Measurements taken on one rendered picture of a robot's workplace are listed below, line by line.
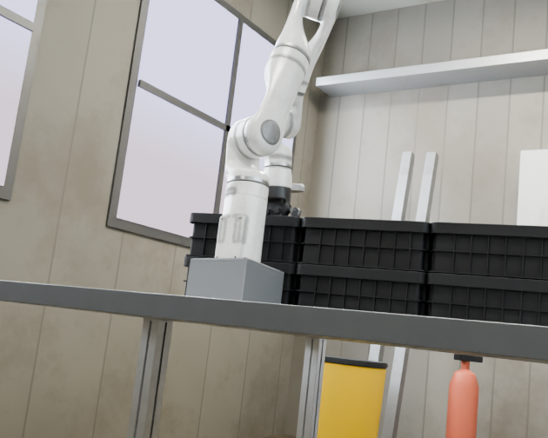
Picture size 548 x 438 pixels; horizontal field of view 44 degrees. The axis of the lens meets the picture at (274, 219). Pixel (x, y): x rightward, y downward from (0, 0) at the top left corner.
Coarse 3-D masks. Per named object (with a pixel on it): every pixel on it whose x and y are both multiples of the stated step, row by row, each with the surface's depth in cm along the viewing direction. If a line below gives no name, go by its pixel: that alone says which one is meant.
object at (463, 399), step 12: (468, 360) 369; (480, 360) 370; (456, 372) 370; (468, 372) 368; (456, 384) 366; (468, 384) 364; (456, 396) 364; (468, 396) 362; (456, 408) 363; (468, 408) 361; (456, 420) 362; (468, 420) 360; (456, 432) 361; (468, 432) 360
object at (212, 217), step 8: (192, 216) 171; (200, 216) 170; (208, 216) 169; (216, 216) 168; (272, 216) 162; (280, 216) 161; (288, 216) 160; (296, 216) 160; (264, 224) 162; (272, 224) 162; (280, 224) 161; (288, 224) 160; (296, 224) 160
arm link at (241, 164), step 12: (240, 120) 152; (240, 132) 148; (228, 144) 150; (240, 144) 148; (228, 156) 149; (240, 156) 150; (252, 156) 150; (228, 168) 148; (240, 168) 146; (252, 168) 150; (228, 180) 147; (240, 180) 145; (252, 180) 144; (264, 180) 146
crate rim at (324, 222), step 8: (304, 224) 159; (312, 224) 158; (320, 224) 157; (328, 224) 156; (336, 224) 155; (344, 224) 155; (352, 224) 154; (360, 224) 153; (368, 224) 153; (376, 224) 152; (384, 224) 151; (392, 224) 150; (400, 224) 150; (408, 224) 149; (416, 224) 148; (424, 224) 148; (424, 232) 148
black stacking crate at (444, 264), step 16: (448, 240) 146; (464, 240) 145; (480, 240) 144; (496, 240) 142; (512, 240) 141; (528, 240) 140; (544, 240) 139; (432, 256) 149; (448, 256) 145; (464, 256) 144; (480, 256) 143; (496, 256) 142; (512, 256) 140; (528, 256) 139; (544, 256) 138; (432, 272) 146; (448, 272) 144; (464, 272) 144; (480, 272) 142; (496, 272) 141; (512, 272) 140; (528, 272) 139; (544, 272) 138
